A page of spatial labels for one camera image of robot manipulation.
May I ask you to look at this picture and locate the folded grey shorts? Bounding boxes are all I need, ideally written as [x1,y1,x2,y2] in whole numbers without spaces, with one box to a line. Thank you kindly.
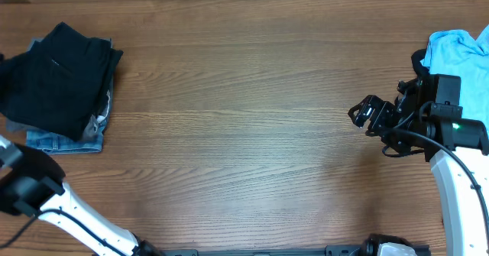
[5,37,114,142]

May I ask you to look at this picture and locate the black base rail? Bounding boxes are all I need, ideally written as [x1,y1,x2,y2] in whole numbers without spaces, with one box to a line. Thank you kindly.
[160,232,431,256]

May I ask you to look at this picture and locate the light blue shirt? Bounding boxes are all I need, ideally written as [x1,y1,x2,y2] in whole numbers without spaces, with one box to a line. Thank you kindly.
[421,28,489,125]

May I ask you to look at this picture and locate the black shorts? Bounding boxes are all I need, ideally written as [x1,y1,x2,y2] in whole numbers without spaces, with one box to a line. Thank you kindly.
[0,21,124,142]

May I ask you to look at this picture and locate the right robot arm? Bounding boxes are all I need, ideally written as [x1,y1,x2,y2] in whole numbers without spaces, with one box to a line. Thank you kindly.
[348,74,488,255]

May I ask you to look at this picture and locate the black garment under shirt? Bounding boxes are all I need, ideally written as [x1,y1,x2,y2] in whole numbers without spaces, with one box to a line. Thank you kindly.
[411,49,429,77]

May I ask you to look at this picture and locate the folded blue jeans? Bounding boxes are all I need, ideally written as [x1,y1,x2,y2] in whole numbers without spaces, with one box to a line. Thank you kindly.
[26,121,107,154]

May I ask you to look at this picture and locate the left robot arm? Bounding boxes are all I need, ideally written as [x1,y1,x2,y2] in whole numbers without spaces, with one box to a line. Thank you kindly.
[1,138,162,256]

